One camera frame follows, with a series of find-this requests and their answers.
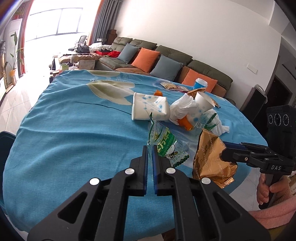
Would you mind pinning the orange cushion far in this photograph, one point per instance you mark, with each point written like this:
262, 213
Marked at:
145, 59

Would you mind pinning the grey-blue cushion near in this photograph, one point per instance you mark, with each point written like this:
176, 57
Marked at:
166, 68

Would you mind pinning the tall potted plant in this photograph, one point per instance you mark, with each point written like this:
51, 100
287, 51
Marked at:
12, 59

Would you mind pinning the crumpled white tissue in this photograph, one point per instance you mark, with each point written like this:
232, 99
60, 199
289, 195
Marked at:
213, 123

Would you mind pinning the grey-blue cushion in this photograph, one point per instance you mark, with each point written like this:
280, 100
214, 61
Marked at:
127, 53
166, 68

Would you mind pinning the clear cracker packet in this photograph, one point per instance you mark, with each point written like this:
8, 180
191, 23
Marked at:
169, 86

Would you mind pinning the pink snack packet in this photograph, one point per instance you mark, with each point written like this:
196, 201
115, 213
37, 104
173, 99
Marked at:
182, 89

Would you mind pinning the brown sofa seat pad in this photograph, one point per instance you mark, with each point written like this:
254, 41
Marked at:
132, 70

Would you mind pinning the orange cushion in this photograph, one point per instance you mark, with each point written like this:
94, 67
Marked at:
145, 59
194, 77

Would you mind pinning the right hand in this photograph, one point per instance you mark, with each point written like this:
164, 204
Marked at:
280, 189

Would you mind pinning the brown gold opened snack bag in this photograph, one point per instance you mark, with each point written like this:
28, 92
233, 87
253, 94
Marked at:
193, 93

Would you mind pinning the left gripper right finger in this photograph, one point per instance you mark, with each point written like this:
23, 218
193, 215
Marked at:
202, 210

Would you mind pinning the grey orange curtain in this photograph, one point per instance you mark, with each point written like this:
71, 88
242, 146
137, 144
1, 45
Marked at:
25, 8
105, 19

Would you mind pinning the black office chair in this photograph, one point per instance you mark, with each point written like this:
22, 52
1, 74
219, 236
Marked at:
81, 41

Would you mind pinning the right grey orange curtain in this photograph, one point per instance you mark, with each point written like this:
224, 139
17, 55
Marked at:
105, 19

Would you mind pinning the gold foil wrapper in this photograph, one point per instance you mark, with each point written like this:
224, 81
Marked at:
208, 163

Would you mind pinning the dark green sectional sofa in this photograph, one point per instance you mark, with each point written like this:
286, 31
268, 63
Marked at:
110, 64

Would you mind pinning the flattened white paper cup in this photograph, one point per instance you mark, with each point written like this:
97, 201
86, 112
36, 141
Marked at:
144, 106

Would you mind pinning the crumpled tissue in cups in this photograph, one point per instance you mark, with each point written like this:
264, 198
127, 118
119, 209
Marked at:
182, 107

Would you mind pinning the green clear snack wrapper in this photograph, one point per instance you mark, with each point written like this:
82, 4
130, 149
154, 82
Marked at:
172, 142

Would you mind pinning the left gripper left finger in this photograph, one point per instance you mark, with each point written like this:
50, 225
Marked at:
96, 211

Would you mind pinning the left grey orange curtain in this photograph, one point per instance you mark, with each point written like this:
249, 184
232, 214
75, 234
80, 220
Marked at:
25, 8

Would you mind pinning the blue floral tablecloth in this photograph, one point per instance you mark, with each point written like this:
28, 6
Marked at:
80, 128

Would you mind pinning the orange cushion near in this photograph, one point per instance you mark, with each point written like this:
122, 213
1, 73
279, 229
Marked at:
194, 77

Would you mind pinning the dark blue chair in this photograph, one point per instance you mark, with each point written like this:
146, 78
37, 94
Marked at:
6, 142

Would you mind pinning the orange peel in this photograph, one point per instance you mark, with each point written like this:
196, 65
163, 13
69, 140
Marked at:
158, 93

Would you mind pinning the blue paper cup with lid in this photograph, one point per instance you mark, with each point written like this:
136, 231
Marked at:
200, 83

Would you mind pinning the grey-blue cushion far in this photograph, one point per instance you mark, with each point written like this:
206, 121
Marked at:
127, 53

